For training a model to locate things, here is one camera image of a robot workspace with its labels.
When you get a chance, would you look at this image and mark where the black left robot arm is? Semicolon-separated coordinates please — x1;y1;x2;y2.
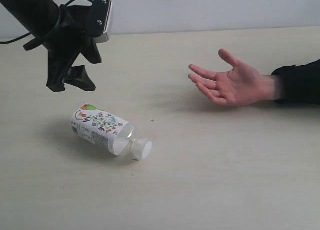
0;0;113;92

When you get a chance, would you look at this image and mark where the black sleeved forearm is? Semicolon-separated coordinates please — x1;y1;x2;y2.
271;60;320;105

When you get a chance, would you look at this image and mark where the black wrist camera silver lens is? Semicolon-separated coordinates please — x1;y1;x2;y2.
85;0;113;44

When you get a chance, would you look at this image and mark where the floral label bottle white cap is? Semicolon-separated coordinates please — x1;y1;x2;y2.
69;103;153;160

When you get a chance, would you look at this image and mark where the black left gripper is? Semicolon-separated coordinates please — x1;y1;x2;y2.
23;5;102;92

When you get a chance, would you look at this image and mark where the person's open bare hand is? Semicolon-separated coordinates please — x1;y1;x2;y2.
188;49;284;106

